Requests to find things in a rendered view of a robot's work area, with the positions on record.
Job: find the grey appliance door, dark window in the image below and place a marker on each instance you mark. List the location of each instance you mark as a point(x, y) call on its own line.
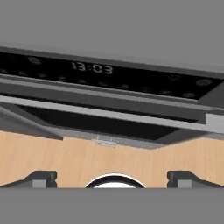
point(102, 126)

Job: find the white and black round thing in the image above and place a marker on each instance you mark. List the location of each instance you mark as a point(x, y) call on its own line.
point(115, 182)

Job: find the grey appliance with clock display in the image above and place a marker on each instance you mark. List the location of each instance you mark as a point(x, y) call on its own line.
point(43, 68)

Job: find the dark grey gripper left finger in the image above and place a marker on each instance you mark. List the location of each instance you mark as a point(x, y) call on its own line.
point(43, 177)

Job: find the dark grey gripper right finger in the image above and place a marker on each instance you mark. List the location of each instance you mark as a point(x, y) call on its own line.
point(180, 177)

